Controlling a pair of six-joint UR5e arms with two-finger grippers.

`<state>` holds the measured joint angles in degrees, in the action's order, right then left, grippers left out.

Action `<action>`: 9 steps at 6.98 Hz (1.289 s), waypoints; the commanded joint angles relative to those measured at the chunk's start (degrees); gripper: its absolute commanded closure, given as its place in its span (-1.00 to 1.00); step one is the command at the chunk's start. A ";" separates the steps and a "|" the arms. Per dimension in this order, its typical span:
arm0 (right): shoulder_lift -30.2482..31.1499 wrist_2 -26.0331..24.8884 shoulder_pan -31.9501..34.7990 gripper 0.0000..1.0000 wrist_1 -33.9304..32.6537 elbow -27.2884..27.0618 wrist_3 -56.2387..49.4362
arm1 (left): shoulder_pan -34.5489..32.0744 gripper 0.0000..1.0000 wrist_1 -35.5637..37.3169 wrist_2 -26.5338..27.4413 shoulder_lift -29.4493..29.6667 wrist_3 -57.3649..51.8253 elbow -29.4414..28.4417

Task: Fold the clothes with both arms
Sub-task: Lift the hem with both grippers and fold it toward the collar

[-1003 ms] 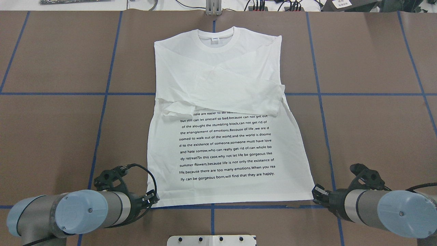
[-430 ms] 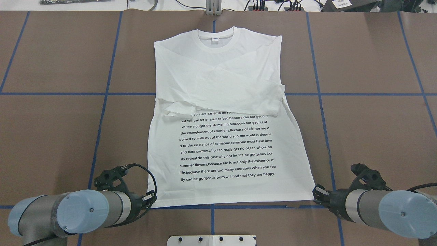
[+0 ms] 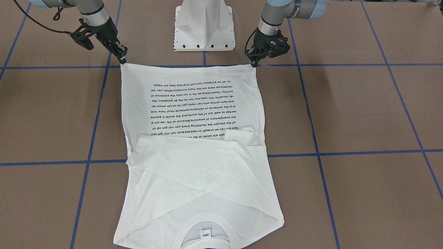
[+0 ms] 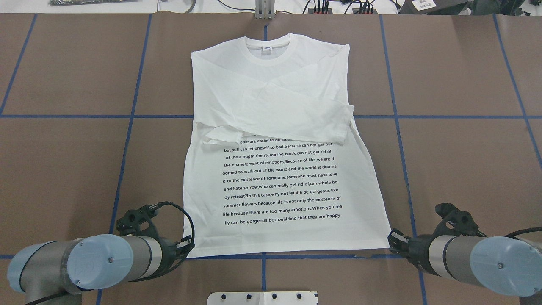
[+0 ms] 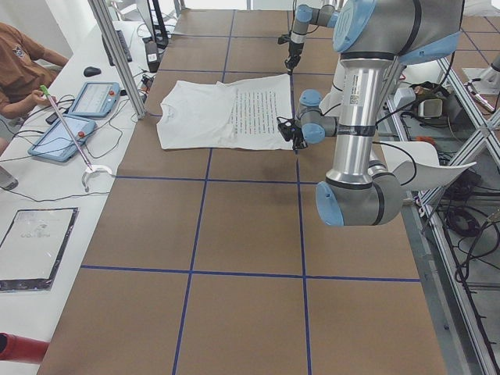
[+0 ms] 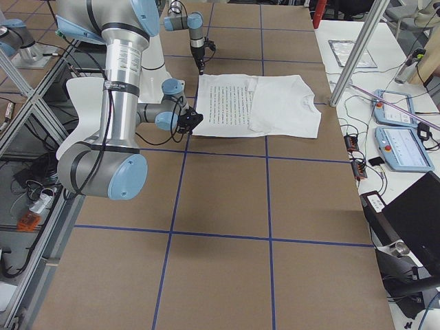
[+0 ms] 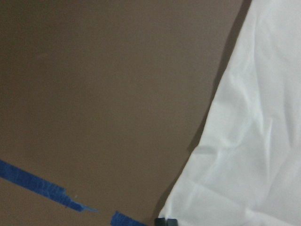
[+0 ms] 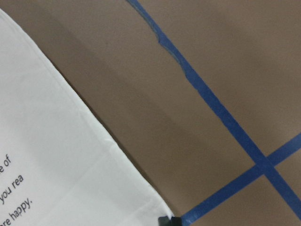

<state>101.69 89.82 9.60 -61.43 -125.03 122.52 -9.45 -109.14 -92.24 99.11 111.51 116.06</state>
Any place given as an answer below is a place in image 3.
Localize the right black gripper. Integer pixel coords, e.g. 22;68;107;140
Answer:
88;17;128;65

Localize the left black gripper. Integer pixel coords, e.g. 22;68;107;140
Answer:
245;28;267;68

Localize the white long-sleeve printed shirt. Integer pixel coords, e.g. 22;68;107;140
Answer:
114;64;284;249

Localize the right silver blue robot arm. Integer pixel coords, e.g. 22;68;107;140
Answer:
30;0;128;64

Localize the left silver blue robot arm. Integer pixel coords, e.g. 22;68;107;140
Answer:
245;0;327;67

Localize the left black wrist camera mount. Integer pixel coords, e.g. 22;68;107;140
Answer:
265;29;290;58

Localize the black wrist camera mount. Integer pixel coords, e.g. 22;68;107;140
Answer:
71;18;95;50
265;29;290;58

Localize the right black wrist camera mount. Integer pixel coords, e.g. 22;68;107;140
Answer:
71;18;95;50

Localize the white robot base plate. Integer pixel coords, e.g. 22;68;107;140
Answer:
174;0;236;52

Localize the black braided cable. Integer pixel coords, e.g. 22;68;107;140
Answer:
13;0;75;34

